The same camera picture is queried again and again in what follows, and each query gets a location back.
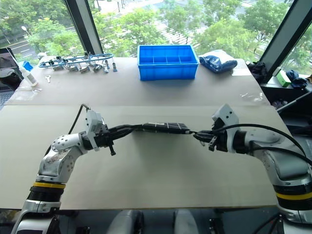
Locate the white squeeze bottle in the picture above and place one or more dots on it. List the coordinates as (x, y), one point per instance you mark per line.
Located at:
(29, 76)

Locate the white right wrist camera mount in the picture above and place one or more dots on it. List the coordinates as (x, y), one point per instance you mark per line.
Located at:
(228, 114)

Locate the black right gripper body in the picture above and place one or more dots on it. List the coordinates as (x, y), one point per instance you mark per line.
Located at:
(219, 142)

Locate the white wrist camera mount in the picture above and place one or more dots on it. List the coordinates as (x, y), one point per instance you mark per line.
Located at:
(228, 114)
(92, 124)

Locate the clear plastic bag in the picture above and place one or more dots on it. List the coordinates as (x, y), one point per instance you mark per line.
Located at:
(252, 96)
(31, 92)

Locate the dark window frame post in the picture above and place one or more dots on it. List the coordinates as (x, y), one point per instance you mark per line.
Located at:
(84, 26)
(282, 36)

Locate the metal clip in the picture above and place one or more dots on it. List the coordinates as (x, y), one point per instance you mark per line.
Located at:
(72, 69)
(85, 70)
(114, 67)
(106, 68)
(97, 68)
(56, 68)

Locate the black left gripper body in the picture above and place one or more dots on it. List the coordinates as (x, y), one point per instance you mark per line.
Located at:
(103, 140)

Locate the grey rounded shape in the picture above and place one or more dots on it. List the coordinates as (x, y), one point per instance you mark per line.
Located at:
(126, 223)
(186, 223)

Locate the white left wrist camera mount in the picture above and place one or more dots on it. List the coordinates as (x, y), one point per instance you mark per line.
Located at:
(92, 124)

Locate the blue plastic bag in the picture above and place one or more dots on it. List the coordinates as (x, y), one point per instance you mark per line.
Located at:
(217, 62)

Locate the grey laptop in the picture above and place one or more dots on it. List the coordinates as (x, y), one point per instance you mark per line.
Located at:
(6, 61)

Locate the black cloth bundle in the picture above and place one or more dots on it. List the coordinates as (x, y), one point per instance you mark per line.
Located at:
(259, 70)

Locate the grey metal rod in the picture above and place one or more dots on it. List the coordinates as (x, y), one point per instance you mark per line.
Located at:
(293, 101)

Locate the small blue plastic object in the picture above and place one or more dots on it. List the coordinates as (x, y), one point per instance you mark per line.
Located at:
(28, 65)

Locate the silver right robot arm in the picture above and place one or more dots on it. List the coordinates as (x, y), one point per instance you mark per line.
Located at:
(280, 165)

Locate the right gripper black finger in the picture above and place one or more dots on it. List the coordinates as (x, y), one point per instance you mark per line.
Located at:
(203, 141)
(204, 133)

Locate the blue plastic divided bin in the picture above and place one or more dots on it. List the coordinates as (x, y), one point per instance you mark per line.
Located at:
(168, 63)

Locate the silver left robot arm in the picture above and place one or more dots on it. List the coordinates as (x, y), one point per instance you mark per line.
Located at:
(56, 165)

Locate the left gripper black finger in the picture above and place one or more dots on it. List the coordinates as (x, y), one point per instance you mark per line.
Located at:
(122, 136)
(124, 128)

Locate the green cardboard box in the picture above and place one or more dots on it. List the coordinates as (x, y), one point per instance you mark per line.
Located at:
(283, 79)

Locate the small silver key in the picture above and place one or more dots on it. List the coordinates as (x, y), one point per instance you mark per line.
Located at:
(48, 78)

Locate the dark blue cloth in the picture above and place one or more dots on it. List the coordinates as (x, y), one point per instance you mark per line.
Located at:
(296, 79)

